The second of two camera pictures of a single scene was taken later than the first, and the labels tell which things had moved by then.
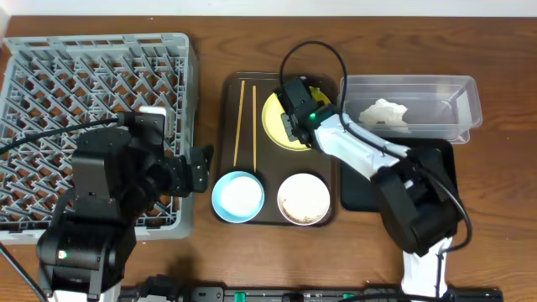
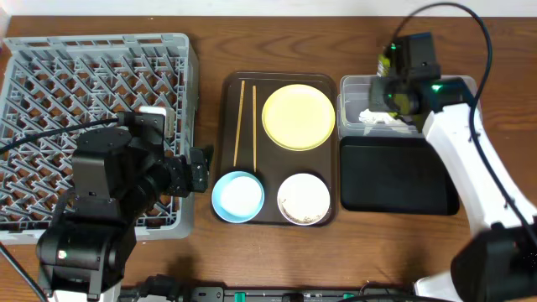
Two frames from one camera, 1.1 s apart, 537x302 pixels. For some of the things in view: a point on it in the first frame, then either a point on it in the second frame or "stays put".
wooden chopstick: (239, 124) stays put
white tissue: (383, 111) stays put
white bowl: (304, 199) stays put
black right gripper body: (289, 126) -> (378, 99)
